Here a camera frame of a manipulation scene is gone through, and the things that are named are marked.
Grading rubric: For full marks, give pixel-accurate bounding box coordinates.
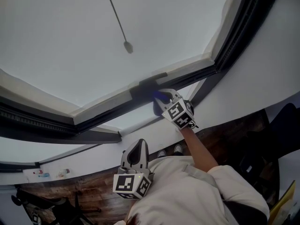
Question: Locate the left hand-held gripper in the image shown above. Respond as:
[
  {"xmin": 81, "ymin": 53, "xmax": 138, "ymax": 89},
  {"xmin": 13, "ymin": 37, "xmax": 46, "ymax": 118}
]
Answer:
[{"xmin": 112, "ymin": 139, "xmax": 155, "ymax": 200}]

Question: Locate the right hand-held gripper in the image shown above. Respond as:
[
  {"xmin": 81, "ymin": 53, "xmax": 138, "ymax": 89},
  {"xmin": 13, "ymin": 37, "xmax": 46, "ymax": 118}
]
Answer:
[{"xmin": 154, "ymin": 89, "xmax": 195, "ymax": 131}]

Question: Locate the blue cleaning cloth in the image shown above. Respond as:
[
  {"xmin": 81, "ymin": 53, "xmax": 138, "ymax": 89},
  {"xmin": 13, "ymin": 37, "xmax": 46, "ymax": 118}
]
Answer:
[{"xmin": 152, "ymin": 90, "xmax": 172, "ymax": 117}]

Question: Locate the person's left forearm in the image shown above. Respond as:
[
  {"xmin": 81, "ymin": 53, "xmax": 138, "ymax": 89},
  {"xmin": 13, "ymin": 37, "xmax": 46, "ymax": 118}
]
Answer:
[{"xmin": 125, "ymin": 198, "xmax": 139, "ymax": 222}]

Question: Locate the person's right forearm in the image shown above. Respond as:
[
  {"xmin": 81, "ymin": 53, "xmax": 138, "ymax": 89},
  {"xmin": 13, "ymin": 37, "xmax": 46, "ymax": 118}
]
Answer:
[{"xmin": 181, "ymin": 127, "xmax": 219, "ymax": 173}]

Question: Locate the person's white sweatshirt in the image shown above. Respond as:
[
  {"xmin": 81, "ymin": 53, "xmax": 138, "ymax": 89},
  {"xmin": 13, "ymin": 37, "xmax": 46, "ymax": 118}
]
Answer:
[{"xmin": 113, "ymin": 155, "xmax": 270, "ymax": 225}]

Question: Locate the black office chair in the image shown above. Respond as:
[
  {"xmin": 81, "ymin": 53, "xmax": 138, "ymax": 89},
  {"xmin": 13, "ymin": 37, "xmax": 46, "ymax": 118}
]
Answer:
[
  {"xmin": 239, "ymin": 103, "xmax": 300, "ymax": 203},
  {"xmin": 11, "ymin": 187, "xmax": 102, "ymax": 225}
]

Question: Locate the white patterned device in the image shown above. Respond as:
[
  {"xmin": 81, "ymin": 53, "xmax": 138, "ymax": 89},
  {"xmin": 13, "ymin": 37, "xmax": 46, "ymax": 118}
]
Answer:
[{"xmin": 31, "ymin": 211, "xmax": 42, "ymax": 225}]

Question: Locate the yellow cardboard box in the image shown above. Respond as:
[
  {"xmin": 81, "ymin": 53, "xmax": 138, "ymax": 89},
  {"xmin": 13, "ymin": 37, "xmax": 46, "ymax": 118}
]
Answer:
[{"xmin": 269, "ymin": 180, "xmax": 296, "ymax": 225}]

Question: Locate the black window handle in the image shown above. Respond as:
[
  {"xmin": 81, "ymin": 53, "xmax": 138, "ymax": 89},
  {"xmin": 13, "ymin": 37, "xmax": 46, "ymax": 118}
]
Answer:
[{"xmin": 129, "ymin": 72, "xmax": 168, "ymax": 100}]

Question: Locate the grey shoulder strap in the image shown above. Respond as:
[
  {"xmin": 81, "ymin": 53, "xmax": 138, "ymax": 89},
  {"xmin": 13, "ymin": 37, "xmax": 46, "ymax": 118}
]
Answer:
[{"xmin": 182, "ymin": 165, "xmax": 218, "ymax": 187}]

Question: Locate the blind pull cord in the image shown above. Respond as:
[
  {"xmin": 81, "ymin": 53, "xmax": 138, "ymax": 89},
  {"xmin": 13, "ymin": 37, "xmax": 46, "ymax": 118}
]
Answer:
[{"xmin": 104, "ymin": 0, "xmax": 134, "ymax": 54}]

